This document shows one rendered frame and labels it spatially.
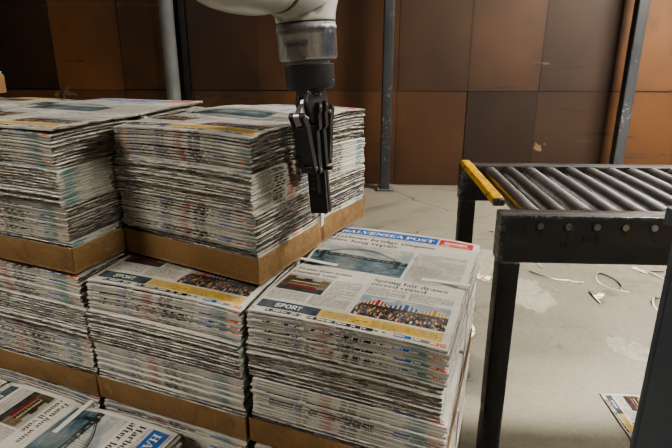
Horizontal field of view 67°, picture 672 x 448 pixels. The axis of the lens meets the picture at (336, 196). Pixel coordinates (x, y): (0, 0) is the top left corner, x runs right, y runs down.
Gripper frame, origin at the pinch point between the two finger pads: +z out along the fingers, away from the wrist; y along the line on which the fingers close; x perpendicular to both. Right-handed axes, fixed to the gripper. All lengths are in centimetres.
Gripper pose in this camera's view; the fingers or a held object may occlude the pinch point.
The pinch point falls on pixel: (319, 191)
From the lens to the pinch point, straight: 82.5
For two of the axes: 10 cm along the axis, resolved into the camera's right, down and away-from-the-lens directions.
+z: 0.7, 9.6, 2.6
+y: -3.6, 2.7, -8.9
